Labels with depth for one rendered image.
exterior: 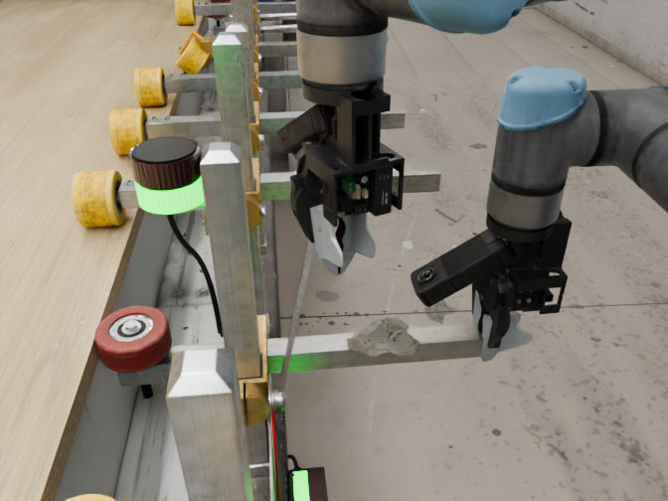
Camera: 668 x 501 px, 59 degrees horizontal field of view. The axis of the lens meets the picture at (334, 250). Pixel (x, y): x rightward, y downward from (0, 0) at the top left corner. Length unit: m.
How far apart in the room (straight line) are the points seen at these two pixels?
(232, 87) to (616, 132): 0.43
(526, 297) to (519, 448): 1.10
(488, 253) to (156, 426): 0.58
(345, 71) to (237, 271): 0.22
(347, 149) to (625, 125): 0.27
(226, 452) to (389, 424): 1.42
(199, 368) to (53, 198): 0.73
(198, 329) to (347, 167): 0.68
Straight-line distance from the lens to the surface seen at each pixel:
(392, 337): 0.71
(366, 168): 0.51
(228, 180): 0.53
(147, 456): 0.95
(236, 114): 0.77
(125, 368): 0.70
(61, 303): 0.79
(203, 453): 0.36
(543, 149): 0.60
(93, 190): 0.88
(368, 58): 0.50
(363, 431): 1.74
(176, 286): 1.25
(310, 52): 0.50
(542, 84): 0.59
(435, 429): 1.77
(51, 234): 0.93
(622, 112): 0.63
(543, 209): 0.63
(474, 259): 0.67
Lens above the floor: 1.35
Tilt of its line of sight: 34 degrees down
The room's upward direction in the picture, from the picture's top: straight up
